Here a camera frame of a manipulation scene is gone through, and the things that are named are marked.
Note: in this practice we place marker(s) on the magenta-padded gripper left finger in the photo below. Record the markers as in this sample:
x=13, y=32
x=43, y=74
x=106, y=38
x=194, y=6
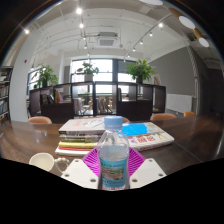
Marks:
x=78, y=173

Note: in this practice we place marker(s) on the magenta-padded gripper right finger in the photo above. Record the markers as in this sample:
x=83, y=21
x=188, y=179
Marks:
x=146, y=173

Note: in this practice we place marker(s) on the clear plastic water bottle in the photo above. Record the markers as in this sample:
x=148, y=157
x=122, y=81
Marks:
x=113, y=150

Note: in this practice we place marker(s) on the thin red-spined book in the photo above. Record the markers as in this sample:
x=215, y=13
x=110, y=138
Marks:
x=73, y=149

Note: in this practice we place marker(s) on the yellow-spined book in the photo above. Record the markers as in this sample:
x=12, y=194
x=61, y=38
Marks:
x=76, y=145

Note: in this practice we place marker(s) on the dark-spined book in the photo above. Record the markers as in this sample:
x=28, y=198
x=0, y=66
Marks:
x=80, y=138

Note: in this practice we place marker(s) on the large white and blue book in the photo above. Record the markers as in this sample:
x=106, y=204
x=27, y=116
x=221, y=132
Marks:
x=150, y=135

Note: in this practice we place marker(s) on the cream ceramic mug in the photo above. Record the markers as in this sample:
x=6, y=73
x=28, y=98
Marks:
x=41, y=161

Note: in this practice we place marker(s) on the white-covered book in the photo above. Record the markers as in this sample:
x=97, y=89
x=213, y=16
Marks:
x=83, y=126

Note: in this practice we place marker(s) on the dark open shelf unit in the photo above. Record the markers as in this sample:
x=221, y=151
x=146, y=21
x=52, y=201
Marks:
x=130, y=108

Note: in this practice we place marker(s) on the bushy potted green plant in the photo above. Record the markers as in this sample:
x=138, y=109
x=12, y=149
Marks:
x=45, y=76

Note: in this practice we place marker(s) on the broad-leaved potted green plant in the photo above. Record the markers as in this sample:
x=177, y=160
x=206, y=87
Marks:
x=140, y=70

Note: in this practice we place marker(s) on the small potted green plant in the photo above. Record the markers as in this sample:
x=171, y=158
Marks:
x=87, y=69

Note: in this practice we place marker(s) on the tall bookshelf with books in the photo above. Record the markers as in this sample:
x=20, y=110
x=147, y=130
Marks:
x=4, y=93

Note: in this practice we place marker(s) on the ceiling air conditioner unit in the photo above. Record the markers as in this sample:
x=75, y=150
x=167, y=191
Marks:
x=107, y=40

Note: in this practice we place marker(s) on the round white ceiling lights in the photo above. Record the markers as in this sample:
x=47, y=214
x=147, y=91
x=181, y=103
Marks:
x=186, y=22

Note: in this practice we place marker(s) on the ceiling track spotlights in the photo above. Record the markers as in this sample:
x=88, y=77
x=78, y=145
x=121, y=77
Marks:
x=79, y=11

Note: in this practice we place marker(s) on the white wall board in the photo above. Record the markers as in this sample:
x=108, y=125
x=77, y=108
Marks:
x=180, y=102

